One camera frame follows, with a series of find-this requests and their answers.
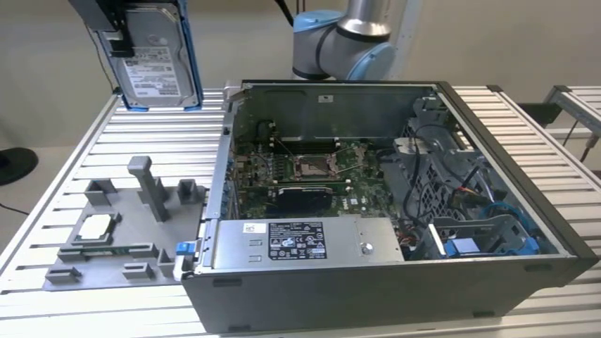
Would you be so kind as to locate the black open PC case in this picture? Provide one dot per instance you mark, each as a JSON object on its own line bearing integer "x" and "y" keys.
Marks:
{"x": 328, "y": 303}

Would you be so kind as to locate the metal disk bay cage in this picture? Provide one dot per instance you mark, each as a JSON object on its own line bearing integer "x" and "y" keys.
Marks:
{"x": 436, "y": 183}

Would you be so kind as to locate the blue plastic case latch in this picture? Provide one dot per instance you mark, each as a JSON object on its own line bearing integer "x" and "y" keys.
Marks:
{"x": 184, "y": 249}

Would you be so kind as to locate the silver CPU chip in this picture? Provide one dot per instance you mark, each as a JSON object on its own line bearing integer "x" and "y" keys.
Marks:
{"x": 96, "y": 228}

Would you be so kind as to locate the blue plastic bay bracket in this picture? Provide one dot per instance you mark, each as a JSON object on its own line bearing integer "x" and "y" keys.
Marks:
{"x": 463, "y": 248}

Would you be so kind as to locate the black graphics card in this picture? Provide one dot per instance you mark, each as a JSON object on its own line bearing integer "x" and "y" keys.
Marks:
{"x": 305, "y": 200}

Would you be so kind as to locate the hard disk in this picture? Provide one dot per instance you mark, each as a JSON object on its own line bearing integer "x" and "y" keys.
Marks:
{"x": 149, "y": 53}

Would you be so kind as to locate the grey plastic parts rack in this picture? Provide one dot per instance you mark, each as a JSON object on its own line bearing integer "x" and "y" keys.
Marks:
{"x": 121, "y": 218}

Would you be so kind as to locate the green motherboard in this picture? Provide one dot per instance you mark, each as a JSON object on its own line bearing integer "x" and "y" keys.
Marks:
{"x": 367, "y": 197}

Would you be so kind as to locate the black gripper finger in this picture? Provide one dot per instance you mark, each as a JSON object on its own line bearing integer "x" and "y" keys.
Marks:
{"x": 125, "y": 49}

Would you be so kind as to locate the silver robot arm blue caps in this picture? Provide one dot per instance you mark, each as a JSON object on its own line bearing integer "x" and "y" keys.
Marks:
{"x": 328, "y": 45}

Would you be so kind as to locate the aluminium slat side table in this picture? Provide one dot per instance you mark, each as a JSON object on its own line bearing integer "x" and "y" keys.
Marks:
{"x": 582, "y": 96}

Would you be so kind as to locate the silver power supply unit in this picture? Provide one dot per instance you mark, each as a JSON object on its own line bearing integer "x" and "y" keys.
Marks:
{"x": 235, "y": 246}

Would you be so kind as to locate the black RAM slot bank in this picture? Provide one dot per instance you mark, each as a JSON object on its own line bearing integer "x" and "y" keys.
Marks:
{"x": 305, "y": 142}

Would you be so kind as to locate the green RAM stick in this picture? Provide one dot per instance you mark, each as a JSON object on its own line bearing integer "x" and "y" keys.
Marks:
{"x": 117, "y": 251}

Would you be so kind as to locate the round black stand base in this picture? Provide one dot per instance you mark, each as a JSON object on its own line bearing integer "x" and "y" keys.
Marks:
{"x": 16, "y": 165}

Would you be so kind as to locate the CPU socket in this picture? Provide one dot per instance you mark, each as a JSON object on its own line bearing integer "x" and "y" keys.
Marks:
{"x": 312, "y": 169}

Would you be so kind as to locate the thin metal locking lever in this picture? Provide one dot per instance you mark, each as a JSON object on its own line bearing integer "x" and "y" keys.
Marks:
{"x": 287, "y": 147}

